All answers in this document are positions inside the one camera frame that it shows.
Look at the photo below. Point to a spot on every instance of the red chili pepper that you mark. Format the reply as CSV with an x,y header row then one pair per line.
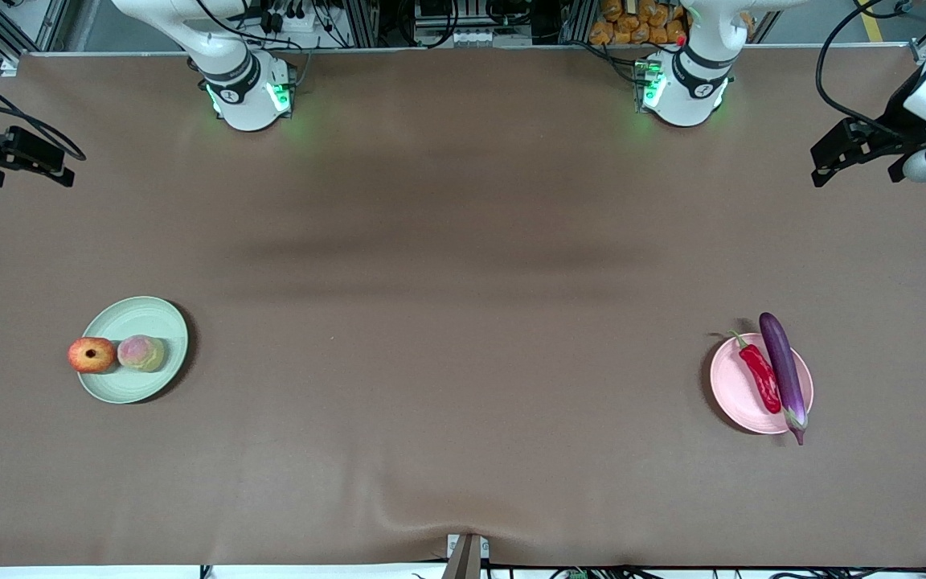
x,y
760,378

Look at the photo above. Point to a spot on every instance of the orange toy food pile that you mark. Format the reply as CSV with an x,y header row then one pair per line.
x,y
632,24

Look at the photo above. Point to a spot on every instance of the yellow pink peach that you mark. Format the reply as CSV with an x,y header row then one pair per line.
x,y
141,354

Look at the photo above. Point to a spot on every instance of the white power strip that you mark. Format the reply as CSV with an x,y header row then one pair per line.
x,y
296,20

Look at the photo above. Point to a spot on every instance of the red pomegranate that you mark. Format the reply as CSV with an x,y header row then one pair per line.
x,y
92,355

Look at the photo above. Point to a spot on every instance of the grey metal bracket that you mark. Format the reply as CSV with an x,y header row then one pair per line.
x,y
465,559

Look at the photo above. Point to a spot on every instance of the purple eggplant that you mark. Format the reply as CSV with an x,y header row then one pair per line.
x,y
784,370

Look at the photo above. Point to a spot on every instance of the aluminium frame post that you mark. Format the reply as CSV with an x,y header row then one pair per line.
x,y
360,24
575,20

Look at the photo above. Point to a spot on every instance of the brown table cloth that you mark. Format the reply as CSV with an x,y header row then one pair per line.
x,y
463,201

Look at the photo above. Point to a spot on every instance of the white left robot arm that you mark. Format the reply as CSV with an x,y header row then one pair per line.
x,y
688,88

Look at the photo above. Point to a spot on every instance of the pink round plate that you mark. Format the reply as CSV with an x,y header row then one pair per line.
x,y
740,402

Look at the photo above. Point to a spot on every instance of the pale green round plate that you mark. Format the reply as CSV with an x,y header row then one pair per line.
x,y
141,318

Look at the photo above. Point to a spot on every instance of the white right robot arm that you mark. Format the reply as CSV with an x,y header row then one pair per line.
x,y
246,88

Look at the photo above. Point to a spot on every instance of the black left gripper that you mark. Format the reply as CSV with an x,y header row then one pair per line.
x,y
894,134

